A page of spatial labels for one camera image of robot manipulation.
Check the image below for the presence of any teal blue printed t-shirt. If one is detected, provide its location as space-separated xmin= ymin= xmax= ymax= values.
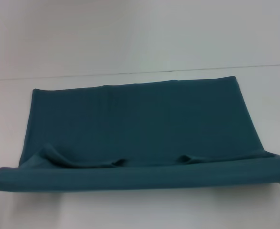
xmin=0 ymin=75 xmax=280 ymax=193

